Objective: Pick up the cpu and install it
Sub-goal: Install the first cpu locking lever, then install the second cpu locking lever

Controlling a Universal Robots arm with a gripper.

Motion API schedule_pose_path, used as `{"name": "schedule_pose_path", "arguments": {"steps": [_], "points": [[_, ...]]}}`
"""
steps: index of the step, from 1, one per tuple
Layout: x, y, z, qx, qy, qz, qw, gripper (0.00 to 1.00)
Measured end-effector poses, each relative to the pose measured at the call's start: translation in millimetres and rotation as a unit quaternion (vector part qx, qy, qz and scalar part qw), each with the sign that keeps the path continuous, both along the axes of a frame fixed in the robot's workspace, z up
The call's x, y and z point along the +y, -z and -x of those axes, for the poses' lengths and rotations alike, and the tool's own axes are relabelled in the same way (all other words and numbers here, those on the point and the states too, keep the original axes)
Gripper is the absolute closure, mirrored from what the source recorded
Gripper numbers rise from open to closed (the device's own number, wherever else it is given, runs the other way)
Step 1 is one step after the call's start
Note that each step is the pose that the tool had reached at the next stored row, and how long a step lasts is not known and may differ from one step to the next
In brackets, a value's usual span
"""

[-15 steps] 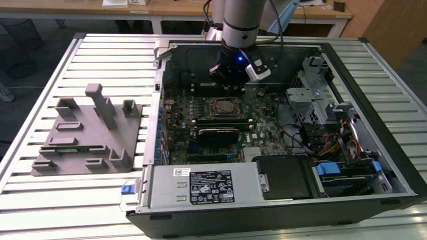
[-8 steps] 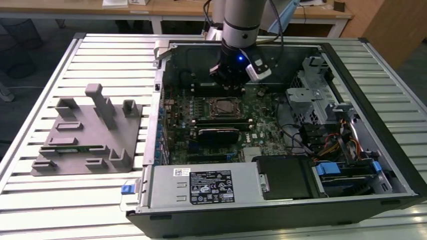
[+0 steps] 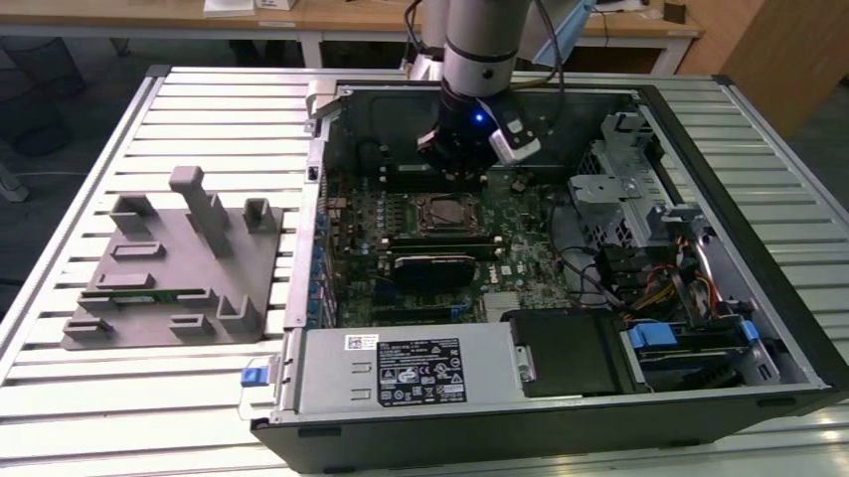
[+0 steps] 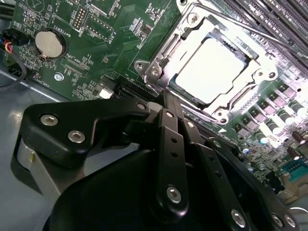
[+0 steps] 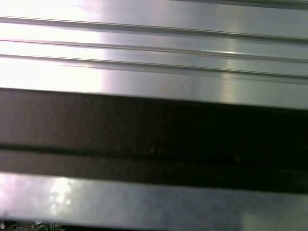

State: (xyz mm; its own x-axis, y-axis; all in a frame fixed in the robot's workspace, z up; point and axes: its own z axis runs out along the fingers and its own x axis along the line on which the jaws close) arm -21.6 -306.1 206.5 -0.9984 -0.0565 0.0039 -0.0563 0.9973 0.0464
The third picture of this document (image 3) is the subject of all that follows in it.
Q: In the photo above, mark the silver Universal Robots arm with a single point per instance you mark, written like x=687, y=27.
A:
x=478, y=49

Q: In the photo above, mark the black RAM stick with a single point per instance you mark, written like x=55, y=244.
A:
x=404, y=174
x=438, y=252

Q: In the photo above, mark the metal drive cage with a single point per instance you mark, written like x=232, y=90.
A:
x=597, y=191

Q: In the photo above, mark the black graphics card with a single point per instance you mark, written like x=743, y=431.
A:
x=431, y=273

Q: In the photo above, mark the green motherboard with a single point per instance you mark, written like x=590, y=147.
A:
x=537, y=293

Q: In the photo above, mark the silver chipset heat sink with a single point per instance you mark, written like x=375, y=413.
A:
x=502, y=305

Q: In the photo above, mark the wooden desk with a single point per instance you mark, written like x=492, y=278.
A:
x=637, y=27

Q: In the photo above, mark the small white box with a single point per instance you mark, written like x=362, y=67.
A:
x=275, y=4

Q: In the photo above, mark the small black box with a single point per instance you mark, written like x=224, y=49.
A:
x=674, y=12

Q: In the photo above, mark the white paper box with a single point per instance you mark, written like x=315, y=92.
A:
x=228, y=7

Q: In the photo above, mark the grey parts rack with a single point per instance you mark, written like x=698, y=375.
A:
x=199, y=278

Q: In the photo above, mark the hard disk in blue carrier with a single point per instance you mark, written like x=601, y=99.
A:
x=650, y=338

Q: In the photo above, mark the silver power supply unit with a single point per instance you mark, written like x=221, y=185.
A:
x=331, y=367

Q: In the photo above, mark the wooden cabinet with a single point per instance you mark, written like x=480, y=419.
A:
x=782, y=49

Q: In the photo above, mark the green RAM stick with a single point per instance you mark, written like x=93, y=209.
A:
x=165, y=295

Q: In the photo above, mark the blue case latch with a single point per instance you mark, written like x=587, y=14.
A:
x=255, y=377

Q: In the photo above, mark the black open PC case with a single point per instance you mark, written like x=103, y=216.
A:
x=464, y=442

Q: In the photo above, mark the black mesh trash bin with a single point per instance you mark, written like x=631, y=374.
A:
x=40, y=64

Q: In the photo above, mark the grey furniture foot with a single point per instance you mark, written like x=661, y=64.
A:
x=13, y=189

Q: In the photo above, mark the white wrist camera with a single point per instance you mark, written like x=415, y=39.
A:
x=515, y=136

